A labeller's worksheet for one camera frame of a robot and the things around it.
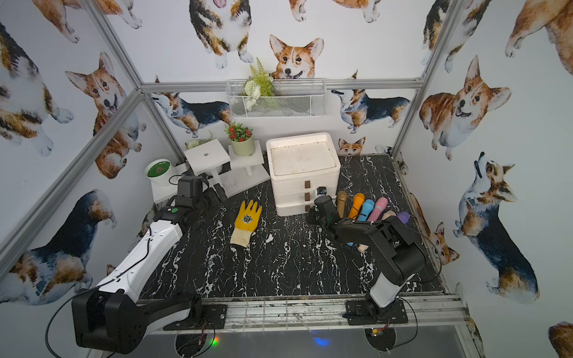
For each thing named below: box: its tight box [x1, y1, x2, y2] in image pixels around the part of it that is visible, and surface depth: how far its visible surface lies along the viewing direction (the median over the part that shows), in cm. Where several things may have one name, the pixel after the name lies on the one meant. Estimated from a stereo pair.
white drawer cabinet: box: [266, 132, 341, 218], surface depth 90 cm
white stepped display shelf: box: [149, 138, 271, 204], surface depth 100 cm
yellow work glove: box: [229, 199, 263, 248], surface depth 97 cm
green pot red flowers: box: [224, 121, 256, 157], surface depth 97 cm
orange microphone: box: [348, 192, 365, 220], surface depth 102 cm
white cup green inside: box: [144, 158, 177, 188], surface depth 87 cm
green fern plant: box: [242, 56, 276, 112], surface depth 84 cm
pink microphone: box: [367, 196, 389, 222], surface depth 100 cm
